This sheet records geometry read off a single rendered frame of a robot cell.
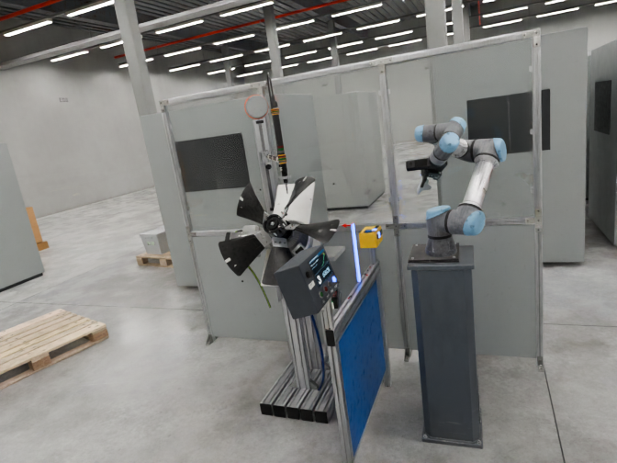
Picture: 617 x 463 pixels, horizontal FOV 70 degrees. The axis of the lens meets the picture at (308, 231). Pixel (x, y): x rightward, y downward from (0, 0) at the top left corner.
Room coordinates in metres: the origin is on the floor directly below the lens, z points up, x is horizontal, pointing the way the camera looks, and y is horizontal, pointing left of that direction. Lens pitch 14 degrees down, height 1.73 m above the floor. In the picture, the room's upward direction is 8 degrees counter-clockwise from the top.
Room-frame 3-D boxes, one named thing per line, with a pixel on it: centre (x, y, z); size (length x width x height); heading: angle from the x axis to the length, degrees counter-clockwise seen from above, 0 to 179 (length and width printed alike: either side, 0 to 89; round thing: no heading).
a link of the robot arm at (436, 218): (2.07, -0.64, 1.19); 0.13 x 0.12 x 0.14; 44
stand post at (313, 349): (2.74, 0.08, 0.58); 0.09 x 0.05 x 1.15; 67
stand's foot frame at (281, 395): (2.61, 0.13, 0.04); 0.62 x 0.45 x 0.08; 157
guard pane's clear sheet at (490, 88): (3.03, -0.21, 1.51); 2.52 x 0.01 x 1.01; 67
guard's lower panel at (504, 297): (3.03, -0.21, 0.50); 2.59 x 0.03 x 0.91; 67
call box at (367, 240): (2.50, -0.36, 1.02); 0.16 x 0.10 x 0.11; 157
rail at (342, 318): (2.14, -0.21, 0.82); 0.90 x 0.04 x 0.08; 157
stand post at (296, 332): (2.53, 0.17, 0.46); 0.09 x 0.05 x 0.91; 67
